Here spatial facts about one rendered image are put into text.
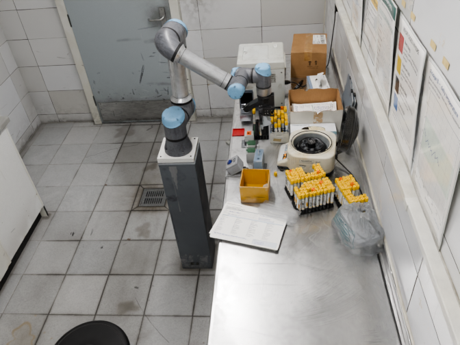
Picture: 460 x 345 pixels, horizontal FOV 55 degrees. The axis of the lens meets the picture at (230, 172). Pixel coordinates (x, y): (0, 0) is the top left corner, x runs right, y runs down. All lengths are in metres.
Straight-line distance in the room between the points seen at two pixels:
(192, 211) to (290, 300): 1.05
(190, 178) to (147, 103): 2.02
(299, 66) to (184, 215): 1.24
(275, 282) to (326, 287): 0.19
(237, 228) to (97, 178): 2.14
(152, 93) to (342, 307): 3.03
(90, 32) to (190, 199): 2.11
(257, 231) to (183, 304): 1.04
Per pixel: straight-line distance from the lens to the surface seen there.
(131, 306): 2.88
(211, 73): 2.06
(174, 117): 2.25
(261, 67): 2.15
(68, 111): 4.71
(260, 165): 2.14
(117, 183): 3.75
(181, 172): 2.37
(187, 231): 2.69
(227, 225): 1.94
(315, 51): 2.99
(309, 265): 1.81
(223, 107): 4.28
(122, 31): 4.04
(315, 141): 2.27
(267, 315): 1.67
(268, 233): 1.90
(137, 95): 4.29
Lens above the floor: 2.28
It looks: 39 degrees down
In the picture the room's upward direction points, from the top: 6 degrees counter-clockwise
